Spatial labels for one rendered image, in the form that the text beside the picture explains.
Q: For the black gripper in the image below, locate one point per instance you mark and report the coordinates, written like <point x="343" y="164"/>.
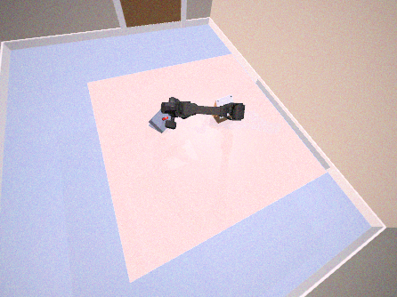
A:
<point x="170" y="123"/>

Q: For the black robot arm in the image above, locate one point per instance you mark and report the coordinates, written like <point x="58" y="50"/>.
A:
<point x="184" y="109"/>

